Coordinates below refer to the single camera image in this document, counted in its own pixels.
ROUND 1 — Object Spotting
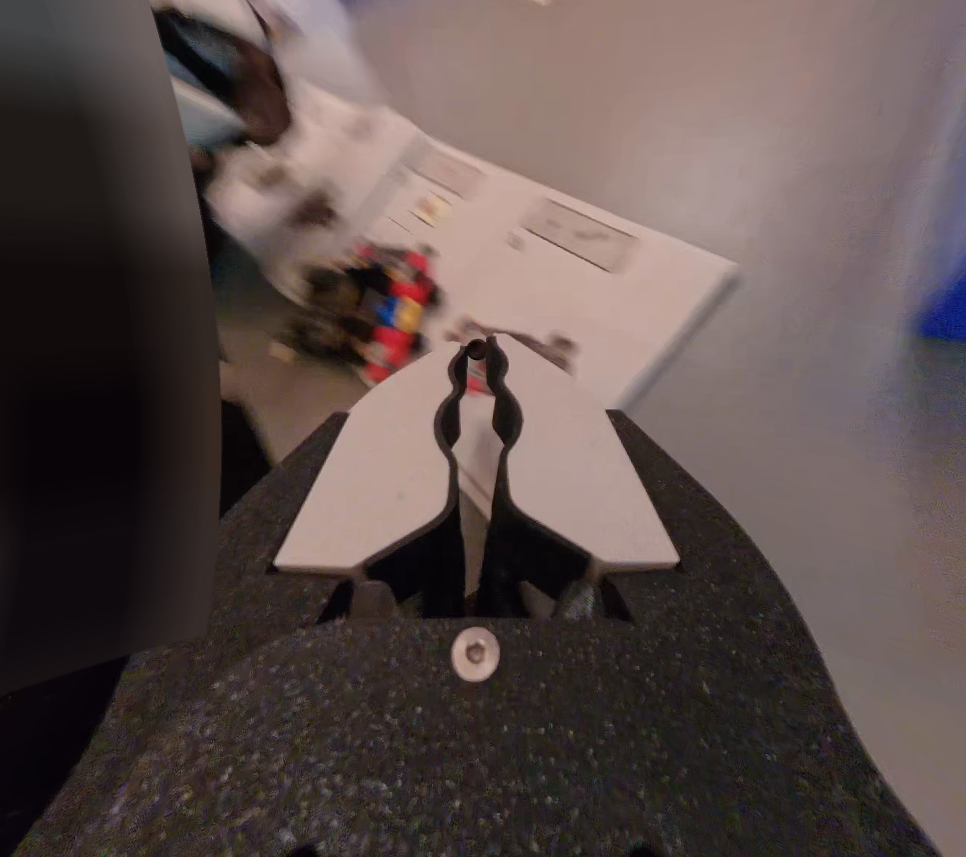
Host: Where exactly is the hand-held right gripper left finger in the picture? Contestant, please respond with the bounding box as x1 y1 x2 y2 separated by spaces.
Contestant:
273 342 472 575

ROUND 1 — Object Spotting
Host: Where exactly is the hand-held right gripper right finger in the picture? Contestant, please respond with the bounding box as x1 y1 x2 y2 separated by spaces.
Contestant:
487 336 679 577

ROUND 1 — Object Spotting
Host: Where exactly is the black lego car chassis model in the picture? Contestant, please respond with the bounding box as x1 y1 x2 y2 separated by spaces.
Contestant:
283 242 446 386

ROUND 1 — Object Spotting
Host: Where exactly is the white lego instruction booklet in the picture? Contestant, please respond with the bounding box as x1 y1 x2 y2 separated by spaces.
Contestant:
204 83 739 496

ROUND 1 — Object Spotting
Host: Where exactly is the person's left hand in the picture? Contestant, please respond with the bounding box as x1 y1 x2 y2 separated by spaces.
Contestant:
226 31 295 149

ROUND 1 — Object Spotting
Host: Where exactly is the blue plastic bin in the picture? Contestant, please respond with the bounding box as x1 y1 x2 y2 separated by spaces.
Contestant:
917 253 966 345

